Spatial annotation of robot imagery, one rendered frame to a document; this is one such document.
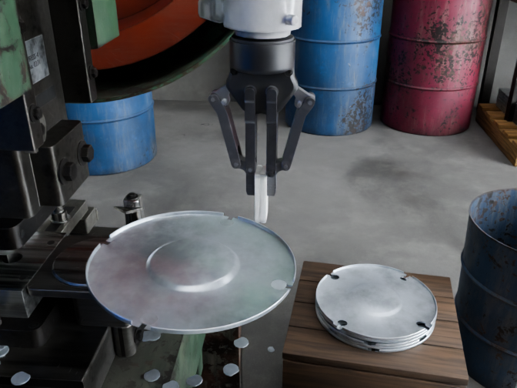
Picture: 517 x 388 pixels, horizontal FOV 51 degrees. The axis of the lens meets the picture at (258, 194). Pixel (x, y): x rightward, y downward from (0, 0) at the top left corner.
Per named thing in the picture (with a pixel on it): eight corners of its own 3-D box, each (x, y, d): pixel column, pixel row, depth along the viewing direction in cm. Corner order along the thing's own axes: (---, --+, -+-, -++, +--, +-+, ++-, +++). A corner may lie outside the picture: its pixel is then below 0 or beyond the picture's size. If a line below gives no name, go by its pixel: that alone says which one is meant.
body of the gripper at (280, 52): (219, 38, 58) (221, 121, 63) (298, 40, 58) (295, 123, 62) (230, 26, 65) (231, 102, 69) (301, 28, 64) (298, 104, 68)
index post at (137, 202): (147, 237, 98) (142, 189, 93) (142, 246, 95) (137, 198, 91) (131, 236, 98) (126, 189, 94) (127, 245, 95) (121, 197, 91)
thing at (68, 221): (98, 218, 104) (91, 169, 99) (64, 268, 89) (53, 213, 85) (68, 217, 105) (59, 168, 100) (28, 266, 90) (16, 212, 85)
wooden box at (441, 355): (431, 372, 163) (449, 276, 148) (443, 487, 130) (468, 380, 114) (299, 352, 170) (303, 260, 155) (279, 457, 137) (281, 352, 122)
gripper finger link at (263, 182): (262, 165, 70) (268, 165, 70) (261, 212, 73) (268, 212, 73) (260, 174, 68) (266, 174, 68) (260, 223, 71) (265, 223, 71)
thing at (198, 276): (255, 362, 60) (256, 356, 60) (38, 299, 68) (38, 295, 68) (316, 236, 85) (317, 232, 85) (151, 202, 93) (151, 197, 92)
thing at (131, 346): (227, 309, 88) (225, 238, 82) (214, 372, 76) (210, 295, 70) (78, 301, 90) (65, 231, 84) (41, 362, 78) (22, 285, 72)
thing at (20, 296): (71, 256, 87) (66, 232, 85) (28, 318, 73) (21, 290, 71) (16, 254, 87) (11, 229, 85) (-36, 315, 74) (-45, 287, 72)
